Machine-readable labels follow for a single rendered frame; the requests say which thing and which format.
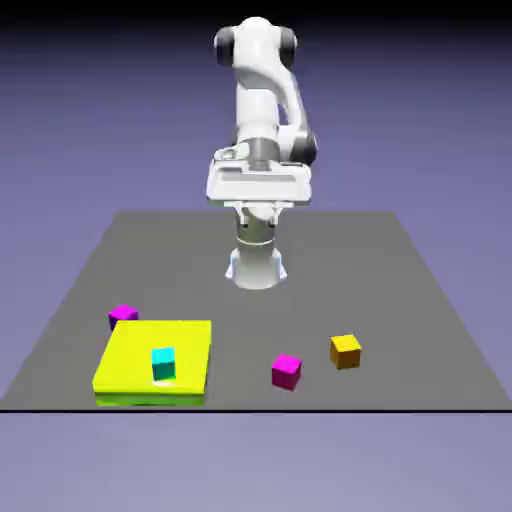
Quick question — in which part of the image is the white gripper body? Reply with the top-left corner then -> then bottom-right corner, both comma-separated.
205,158 -> 314,210

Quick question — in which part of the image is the small orange cube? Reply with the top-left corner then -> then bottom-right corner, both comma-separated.
328,333 -> 363,371

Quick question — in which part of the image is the small purple cube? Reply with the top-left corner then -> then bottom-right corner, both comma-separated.
107,304 -> 140,332

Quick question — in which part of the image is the small magenta cube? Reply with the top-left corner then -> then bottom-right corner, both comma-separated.
270,353 -> 304,392

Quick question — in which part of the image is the small cyan cube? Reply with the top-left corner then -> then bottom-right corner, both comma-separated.
150,346 -> 178,382

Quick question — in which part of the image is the large yellow box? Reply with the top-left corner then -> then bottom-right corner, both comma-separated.
91,318 -> 213,408

